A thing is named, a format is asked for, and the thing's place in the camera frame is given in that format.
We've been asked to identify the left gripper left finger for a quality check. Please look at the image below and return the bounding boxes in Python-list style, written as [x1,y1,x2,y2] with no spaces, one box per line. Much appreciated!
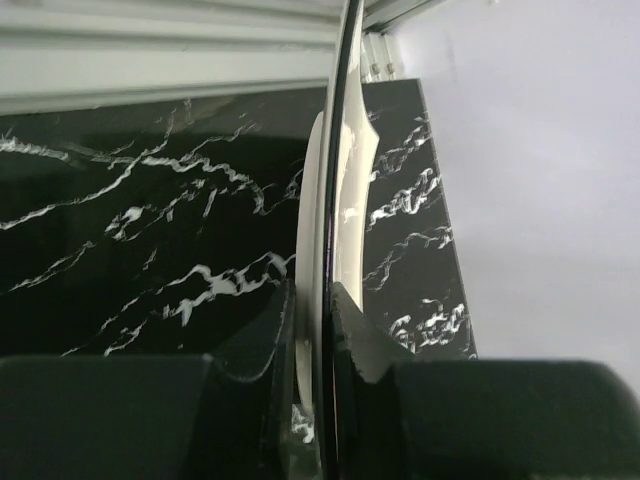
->
[1,281,296,479]

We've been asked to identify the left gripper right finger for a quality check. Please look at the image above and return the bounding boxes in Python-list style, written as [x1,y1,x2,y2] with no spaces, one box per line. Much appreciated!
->
[332,284,639,479]

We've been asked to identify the square black-rimmed plate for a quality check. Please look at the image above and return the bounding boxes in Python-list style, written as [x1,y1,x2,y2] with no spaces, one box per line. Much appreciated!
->
[295,1,379,479]

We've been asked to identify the left aluminium frame post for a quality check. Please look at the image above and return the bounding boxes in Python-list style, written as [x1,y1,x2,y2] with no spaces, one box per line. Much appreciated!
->
[0,0,451,116]

